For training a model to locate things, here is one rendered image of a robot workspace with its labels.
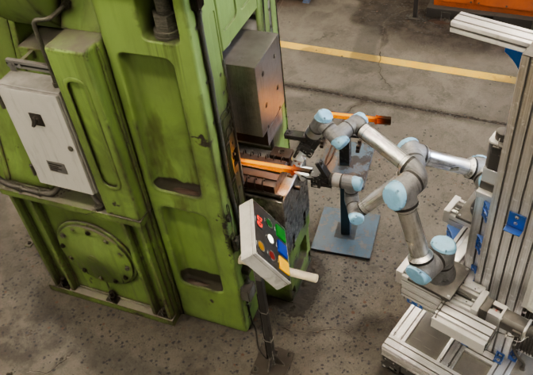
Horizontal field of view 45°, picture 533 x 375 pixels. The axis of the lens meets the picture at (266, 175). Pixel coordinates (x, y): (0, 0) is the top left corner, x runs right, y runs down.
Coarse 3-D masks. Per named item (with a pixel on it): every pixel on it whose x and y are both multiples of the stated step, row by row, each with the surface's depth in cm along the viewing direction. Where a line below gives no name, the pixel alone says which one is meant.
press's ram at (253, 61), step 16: (240, 32) 306; (256, 32) 304; (240, 48) 295; (256, 48) 294; (272, 48) 298; (240, 64) 285; (256, 64) 284; (272, 64) 302; (240, 80) 290; (256, 80) 287; (272, 80) 306; (240, 96) 297; (256, 96) 293; (272, 96) 310; (240, 112) 304; (256, 112) 300; (272, 112) 315; (240, 128) 311; (256, 128) 307
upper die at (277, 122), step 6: (276, 120) 322; (270, 126) 316; (276, 126) 324; (270, 132) 318; (240, 138) 323; (246, 138) 322; (252, 138) 320; (258, 138) 319; (264, 138) 317; (270, 138) 320; (264, 144) 320
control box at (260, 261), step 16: (240, 208) 304; (256, 208) 302; (240, 224) 297; (256, 224) 293; (272, 224) 308; (240, 240) 290; (256, 240) 285; (256, 256) 280; (256, 272) 288; (272, 272) 288
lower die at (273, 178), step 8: (240, 152) 360; (256, 160) 354; (264, 160) 354; (272, 160) 353; (280, 160) 352; (248, 168) 350; (256, 168) 349; (264, 168) 348; (256, 176) 345; (264, 176) 345; (272, 176) 344; (280, 176) 346; (248, 184) 345; (256, 184) 343; (264, 184) 342; (272, 184) 341; (272, 192) 342
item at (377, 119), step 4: (332, 112) 389; (336, 116) 386; (340, 116) 385; (344, 116) 385; (348, 116) 384; (368, 116) 383; (372, 116) 382; (376, 116) 381; (380, 116) 380; (384, 116) 380; (368, 120) 381; (372, 120) 381; (376, 120) 379; (380, 120) 380; (384, 120) 379; (388, 120) 378; (388, 124) 380
